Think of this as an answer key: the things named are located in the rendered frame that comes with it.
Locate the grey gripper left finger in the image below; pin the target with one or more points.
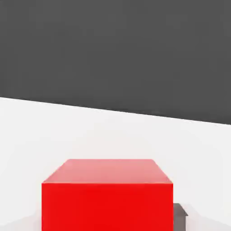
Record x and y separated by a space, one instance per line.
30 224

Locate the small red cube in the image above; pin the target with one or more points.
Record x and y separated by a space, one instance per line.
108 204

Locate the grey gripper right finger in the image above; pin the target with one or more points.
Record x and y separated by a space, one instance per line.
179 220

